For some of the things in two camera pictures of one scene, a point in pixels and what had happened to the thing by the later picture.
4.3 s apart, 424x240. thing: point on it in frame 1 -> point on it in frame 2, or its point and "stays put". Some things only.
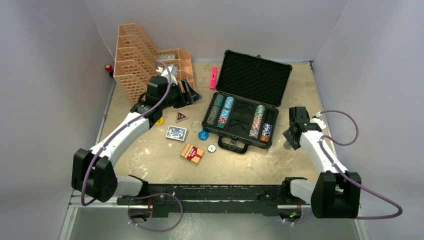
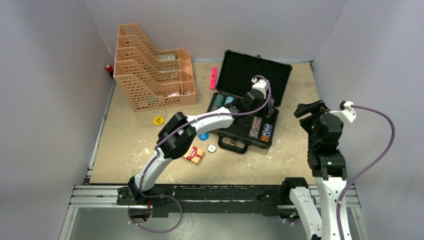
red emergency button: (108, 67) stays put
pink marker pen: (213, 80) stays put
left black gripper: (189, 97) -> (268, 109)
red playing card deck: (192, 153) stays put
